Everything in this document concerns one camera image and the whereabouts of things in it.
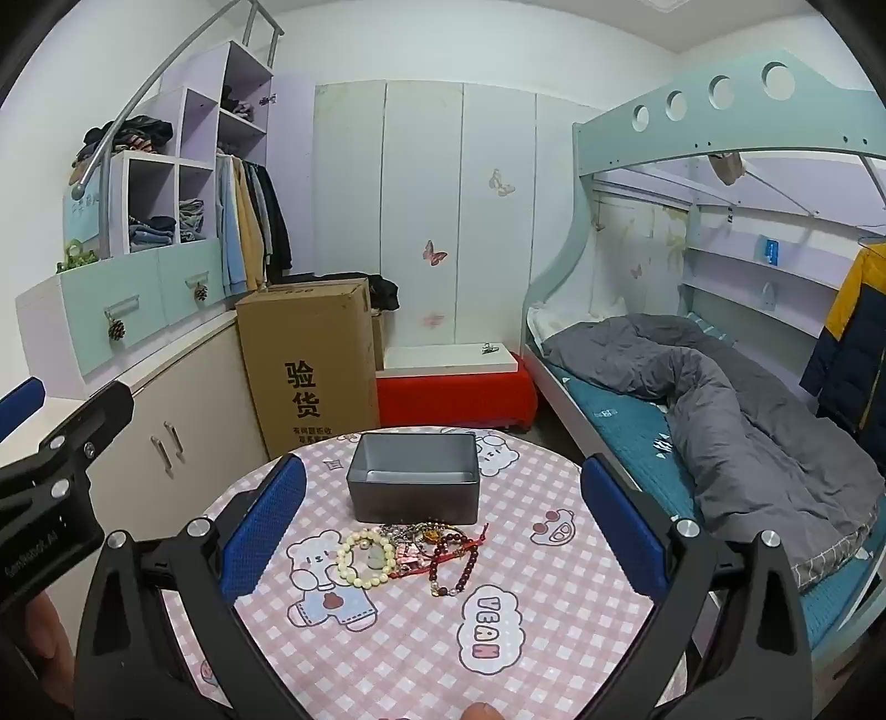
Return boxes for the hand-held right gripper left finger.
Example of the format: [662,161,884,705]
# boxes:
[73,453,309,720]

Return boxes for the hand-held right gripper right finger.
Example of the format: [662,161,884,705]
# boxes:
[580,453,814,720]

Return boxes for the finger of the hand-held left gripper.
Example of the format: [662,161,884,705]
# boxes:
[0,379,136,513]
[0,377,47,443]

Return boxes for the white bead bracelet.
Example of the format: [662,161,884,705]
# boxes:
[336,527,397,591]

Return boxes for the grey metal box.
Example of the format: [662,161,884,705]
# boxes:
[346,433,482,526]

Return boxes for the brown bead bracelet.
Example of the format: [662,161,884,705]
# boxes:
[415,522,472,555]

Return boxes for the dark red bead bracelet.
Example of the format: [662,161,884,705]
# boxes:
[427,524,489,600]

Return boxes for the person's left hand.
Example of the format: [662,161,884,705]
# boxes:
[0,592,74,714]

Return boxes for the teal bed sheet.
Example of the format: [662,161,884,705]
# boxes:
[554,311,886,652]

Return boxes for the white low cabinet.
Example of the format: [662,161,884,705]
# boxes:
[0,308,271,548]

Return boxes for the grey duvet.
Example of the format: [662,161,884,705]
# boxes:
[543,315,886,589]

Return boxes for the green plant decoration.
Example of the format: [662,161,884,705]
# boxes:
[55,239,101,272]

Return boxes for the teal drawer unit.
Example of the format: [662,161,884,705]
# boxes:
[15,239,229,399]

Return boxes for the pink checkered tablecloth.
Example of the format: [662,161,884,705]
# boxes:
[156,429,693,720]

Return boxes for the large cardboard box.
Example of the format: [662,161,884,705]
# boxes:
[235,277,382,461]

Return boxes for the folded blue jeans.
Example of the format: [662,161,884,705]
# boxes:
[128,216,177,251]

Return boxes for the grey metal handrail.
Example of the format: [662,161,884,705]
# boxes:
[76,0,285,257]

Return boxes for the red storage box white lid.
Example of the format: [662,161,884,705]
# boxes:
[375,342,539,436]

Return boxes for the folded grey clothes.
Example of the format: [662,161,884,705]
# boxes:
[178,199,207,243]

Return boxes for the light blue hanging shirt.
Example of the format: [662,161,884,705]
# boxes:
[218,156,246,295]

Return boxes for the yellow hanging shirt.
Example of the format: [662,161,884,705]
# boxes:
[235,159,267,292]

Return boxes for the black bag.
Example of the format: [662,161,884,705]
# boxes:
[367,273,401,312]

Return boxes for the black hanging coat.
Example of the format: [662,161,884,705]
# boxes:
[256,162,293,278]

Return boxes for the yellow navy jacket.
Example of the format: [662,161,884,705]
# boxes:
[799,242,886,451]

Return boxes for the pile of dark clothes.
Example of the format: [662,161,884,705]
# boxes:
[69,114,174,171]

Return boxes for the purple shelf unit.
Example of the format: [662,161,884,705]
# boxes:
[104,40,316,278]

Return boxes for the teal bunk bed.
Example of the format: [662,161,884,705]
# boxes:
[521,48,886,720]

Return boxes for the dark clothes in cubby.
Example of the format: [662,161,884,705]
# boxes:
[221,83,257,119]

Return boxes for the brown hanging cloth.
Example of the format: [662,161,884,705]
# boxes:
[707,148,745,184]

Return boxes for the white wardrobe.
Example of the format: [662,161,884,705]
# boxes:
[313,79,603,351]

